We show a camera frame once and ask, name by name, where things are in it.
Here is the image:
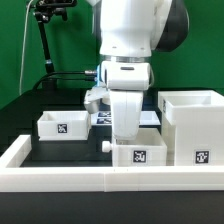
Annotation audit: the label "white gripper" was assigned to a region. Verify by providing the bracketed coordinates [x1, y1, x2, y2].
[109, 90, 143, 140]

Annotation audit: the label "white front drawer with tag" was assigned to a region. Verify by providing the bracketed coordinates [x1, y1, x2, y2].
[102, 128, 167, 167]

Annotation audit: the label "white drawer with tag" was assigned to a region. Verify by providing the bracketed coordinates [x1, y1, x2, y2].
[37, 111, 91, 141]
[102, 128, 167, 167]

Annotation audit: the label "white drawer cabinet box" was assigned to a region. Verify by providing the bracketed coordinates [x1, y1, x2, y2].
[158, 90, 224, 166]

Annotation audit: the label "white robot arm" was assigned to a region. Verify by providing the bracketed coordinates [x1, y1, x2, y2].
[86, 0, 189, 141]

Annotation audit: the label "white rear drawer with tag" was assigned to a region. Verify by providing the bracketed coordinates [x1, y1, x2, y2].
[37, 111, 91, 141]

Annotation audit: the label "white marker tag plate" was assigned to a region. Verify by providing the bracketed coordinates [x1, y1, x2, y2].
[91, 111, 160, 126]

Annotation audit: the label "black cables at base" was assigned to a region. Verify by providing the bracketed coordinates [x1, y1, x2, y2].
[32, 69, 99, 91]

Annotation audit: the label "black camera stand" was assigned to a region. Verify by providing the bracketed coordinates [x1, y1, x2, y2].
[34, 0, 77, 90]

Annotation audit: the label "white workspace border frame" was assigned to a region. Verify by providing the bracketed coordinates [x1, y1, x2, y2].
[0, 135, 224, 192]

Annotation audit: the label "white hanging cable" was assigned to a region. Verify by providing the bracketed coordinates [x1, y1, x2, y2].
[18, 0, 35, 96]

